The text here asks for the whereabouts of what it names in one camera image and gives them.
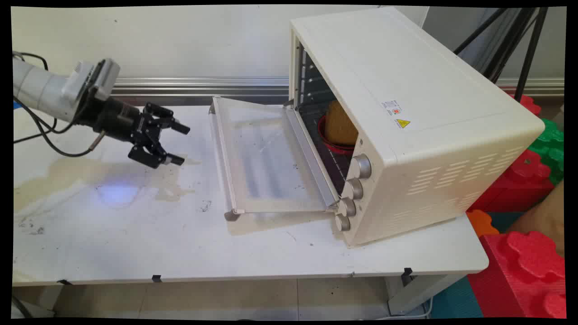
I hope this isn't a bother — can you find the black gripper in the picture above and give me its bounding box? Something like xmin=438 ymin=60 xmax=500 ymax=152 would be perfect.
xmin=84 ymin=96 xmax=191 ymax=169

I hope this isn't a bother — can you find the glass oven door with handle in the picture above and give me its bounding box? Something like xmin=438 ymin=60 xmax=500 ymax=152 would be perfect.
xmin=208 ymin=95 xmax=340 ymax=222

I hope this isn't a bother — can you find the red bowl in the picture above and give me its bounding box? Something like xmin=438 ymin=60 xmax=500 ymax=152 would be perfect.
xmin=317 ymin=115 xmax=355 ymax=157

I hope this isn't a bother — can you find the brown bread loaf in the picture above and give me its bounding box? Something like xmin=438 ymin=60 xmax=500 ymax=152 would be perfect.
xmin=325 ymin=100 xmax=359 ymax=146

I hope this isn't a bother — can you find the cream toaster oven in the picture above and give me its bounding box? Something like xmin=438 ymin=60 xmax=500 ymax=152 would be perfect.
xmin=289 ymin=6 xmax=546 ymax=248

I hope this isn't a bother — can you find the white table leg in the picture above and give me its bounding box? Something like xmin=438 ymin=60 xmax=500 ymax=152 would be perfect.
xmin=386 ymin=273 xmax=466 ymax=316

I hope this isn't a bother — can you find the orange foam piece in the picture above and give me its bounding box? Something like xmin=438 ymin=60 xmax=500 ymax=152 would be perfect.
xmin=466 ymin=209 xmax=500 ymax=238

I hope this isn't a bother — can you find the teal foam floor mat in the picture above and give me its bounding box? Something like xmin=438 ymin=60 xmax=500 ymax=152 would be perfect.
xmin=428 ymin=211 xmax=525 ymax=319

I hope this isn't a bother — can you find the small red foam piece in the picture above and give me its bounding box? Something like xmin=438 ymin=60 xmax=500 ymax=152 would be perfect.
xmin=509 ymin=93 xmax=542 ymax=116

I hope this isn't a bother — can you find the black tripod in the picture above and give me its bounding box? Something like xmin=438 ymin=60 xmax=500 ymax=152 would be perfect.
xmin=453 ymin=7 xmax=550 ymax=102

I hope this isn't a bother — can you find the large red foam block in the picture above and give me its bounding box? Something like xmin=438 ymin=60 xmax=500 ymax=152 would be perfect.
xmin=467 ymin=231 xmax=567 ymax=319

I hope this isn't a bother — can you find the green foam block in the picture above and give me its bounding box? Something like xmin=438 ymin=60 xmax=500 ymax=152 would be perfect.
xmin=527 ymin=118 xmax=565 ymax=186

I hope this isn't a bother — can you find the person bare limb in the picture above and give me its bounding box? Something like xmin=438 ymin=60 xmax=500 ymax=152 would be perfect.
xmin=508 ymin=180 xmax=565 ymax=257

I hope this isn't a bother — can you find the aluminium wall rail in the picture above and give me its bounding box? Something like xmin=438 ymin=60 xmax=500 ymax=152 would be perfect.
xmin=110 ymin=76 xmax=565 ymax=107

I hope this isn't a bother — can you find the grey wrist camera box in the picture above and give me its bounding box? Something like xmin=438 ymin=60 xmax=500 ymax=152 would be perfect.
xmin=62 ymin=58 xmax=121 ymax=102

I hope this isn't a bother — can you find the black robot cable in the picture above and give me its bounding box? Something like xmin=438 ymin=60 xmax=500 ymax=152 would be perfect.
xmin=13 ymin=81 xmax=107 ymax=158
xmin=13 ymin=51 xmax=49 ymax=71

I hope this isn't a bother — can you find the wire oven rack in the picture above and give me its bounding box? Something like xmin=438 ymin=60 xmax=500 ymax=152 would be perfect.
xmin=300 ymin=107 xmax=354 ymax=195

